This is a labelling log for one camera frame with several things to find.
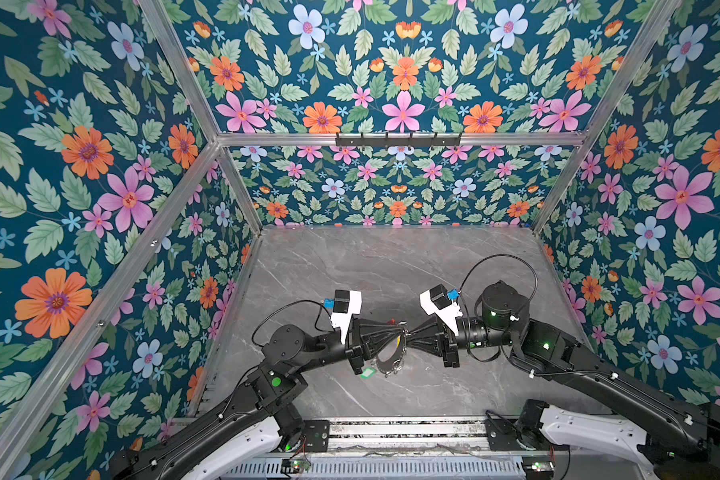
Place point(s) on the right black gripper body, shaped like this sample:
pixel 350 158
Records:
pixel 453 350

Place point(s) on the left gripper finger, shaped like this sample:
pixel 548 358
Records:
pixel 373 346
pixel 378 330

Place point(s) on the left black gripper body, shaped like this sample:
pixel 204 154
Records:
pixel 353 347

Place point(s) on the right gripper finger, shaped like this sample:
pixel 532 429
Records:
pixel 430 330
pixel 429 345

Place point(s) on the green tagged key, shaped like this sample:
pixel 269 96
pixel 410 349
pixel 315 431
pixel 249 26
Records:
pixel 368 373

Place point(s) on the metal keyring with red handle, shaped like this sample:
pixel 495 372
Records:
pixel 390 359

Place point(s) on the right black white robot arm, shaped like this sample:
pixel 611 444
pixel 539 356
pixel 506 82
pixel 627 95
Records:
pixel 669 437

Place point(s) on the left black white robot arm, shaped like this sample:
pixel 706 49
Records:
pixel 259 415

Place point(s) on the left small circuit board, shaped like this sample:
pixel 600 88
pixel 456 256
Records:
pixel 290 467

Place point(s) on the small circuit board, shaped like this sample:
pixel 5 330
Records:
pixel 290 467
pixel 536 469

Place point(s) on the right small circuit board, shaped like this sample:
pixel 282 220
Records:
pixel 536 469

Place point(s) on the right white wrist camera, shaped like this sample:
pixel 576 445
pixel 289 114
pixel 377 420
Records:
pixel 444 304

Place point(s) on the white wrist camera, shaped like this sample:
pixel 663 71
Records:
pixel 343 306
pixel 444 304

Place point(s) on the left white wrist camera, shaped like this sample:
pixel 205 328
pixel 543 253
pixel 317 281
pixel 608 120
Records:
pixel 343 306

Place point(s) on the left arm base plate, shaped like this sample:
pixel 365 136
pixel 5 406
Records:
pixel 313 437

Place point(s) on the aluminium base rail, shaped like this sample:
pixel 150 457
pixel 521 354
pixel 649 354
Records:
pixel 453 447

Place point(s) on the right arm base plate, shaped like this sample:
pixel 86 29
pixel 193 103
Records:
pixel 505 434

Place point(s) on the black hook rail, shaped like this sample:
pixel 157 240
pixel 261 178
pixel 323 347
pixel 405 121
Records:
pixel 384 140

